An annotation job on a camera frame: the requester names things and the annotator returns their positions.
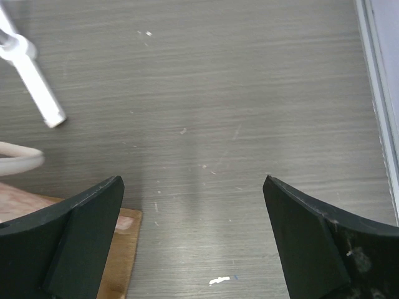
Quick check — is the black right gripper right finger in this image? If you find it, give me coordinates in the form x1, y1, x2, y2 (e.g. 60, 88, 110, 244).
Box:
262, 176, 398, 298

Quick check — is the aluminium frame post right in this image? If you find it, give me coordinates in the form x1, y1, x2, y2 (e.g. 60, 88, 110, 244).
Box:
355, 1, 398, 218

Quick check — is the burlap canvas tote bag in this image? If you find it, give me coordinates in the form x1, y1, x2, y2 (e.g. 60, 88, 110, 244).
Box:
0, 141, 143, 299

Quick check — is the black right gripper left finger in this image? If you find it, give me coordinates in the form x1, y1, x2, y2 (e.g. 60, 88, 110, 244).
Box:
1, 176, 125, 298

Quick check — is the white clothes rack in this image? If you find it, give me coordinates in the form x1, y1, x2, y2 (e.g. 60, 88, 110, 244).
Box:
1, 5, 67, 128

